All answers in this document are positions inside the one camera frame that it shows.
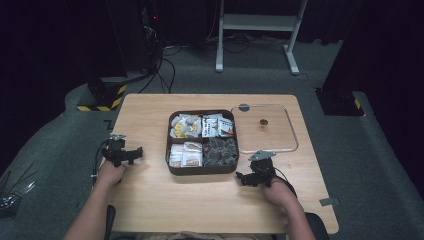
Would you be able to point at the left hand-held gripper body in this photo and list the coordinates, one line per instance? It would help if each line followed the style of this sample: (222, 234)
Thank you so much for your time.
(115, 151)

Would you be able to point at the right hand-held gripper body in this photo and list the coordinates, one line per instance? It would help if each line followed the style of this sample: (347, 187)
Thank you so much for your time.
(263, 171)

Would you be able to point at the person's left hand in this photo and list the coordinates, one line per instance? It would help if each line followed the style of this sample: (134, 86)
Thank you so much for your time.
(110, 173)

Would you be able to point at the person's right hand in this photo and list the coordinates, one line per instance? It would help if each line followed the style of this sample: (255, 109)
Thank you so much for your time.
(278, 193)

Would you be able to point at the pile of dark wrapped candies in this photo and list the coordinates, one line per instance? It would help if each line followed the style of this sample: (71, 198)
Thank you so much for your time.
(220, 152)

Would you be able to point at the transparent square box lid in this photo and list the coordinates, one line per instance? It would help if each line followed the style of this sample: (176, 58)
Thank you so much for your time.
(266, 136)

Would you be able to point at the brown four-compartment snack box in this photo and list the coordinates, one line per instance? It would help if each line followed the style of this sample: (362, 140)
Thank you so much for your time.
(201, 170)

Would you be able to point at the pile of white orange packets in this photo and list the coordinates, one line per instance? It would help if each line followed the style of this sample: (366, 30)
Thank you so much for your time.
(186, 155)

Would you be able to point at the pile of yellow white packets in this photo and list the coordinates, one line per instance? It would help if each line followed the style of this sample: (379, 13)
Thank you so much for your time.
(185, 126)

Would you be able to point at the black yellow striped stand base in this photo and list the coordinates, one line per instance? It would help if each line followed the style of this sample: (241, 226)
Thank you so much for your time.
(106, 96)

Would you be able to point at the pile of white dark-print packets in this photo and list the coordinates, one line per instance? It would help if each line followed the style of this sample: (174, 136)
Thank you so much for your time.
(216, 126)

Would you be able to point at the grey round sticker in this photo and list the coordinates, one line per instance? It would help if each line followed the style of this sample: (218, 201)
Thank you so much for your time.
(244, 107)

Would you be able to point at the person's beige trousers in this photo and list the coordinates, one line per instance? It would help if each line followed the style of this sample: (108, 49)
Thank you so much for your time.
(200, 236)

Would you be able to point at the grey tape strip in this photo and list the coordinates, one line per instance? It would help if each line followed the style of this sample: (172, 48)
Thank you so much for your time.
(329, 201)

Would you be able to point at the metal tripod legs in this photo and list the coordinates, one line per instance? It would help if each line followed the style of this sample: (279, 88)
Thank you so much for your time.
(15, 193)

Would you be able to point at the dark equipment rack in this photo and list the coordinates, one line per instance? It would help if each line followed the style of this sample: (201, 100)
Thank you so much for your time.
(133, 33)

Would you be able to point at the white metal stand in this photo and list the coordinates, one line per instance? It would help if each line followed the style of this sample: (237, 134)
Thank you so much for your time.
(256, 22)

